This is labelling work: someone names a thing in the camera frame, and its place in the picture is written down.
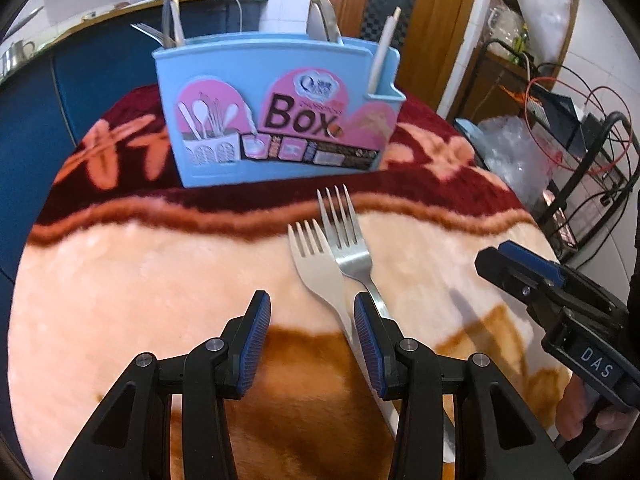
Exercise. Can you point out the red and peach printed blanket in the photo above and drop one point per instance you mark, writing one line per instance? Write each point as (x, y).
(125, 270)

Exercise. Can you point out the light blue lid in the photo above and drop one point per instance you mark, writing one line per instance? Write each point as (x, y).
(467, 128)

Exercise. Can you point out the black metal rack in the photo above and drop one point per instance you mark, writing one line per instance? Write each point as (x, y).
(585, 160)

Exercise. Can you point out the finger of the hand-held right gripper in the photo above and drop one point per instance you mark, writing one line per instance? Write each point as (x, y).
(530, 260)
(510, 277)

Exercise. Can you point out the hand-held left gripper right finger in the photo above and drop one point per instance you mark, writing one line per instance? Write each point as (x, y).
(367, 345)

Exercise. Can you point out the wooden chopstick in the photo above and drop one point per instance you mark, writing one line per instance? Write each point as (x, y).
(177, 10)
(382, 50)

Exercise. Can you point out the clear plastic bag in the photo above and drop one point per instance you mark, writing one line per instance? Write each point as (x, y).
(510, 155)

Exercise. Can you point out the steel teapot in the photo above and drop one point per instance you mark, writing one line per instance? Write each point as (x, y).
(15, 52)

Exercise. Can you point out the light blue utensil box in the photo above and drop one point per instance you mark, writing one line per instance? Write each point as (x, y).
(260, 80)

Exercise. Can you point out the white plastic fork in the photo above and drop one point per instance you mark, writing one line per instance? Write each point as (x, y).
(315, 265)

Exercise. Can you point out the person's right hand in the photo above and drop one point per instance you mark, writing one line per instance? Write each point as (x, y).
(570, 410)

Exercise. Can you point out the blue cabinet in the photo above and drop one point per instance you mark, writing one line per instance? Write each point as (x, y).
(30, 125)

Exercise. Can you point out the shiny steel fork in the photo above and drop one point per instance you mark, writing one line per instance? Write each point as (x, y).
(345, 240)

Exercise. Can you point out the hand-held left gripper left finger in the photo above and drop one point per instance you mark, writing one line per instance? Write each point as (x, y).
(252, 345)

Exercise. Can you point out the white plastic bag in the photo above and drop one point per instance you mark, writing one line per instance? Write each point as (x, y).
(545, 5)

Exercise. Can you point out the wooden door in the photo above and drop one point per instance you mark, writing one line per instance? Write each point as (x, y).
(440, 10)

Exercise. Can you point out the broad steel fork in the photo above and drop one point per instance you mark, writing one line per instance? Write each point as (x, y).
(152, 32)

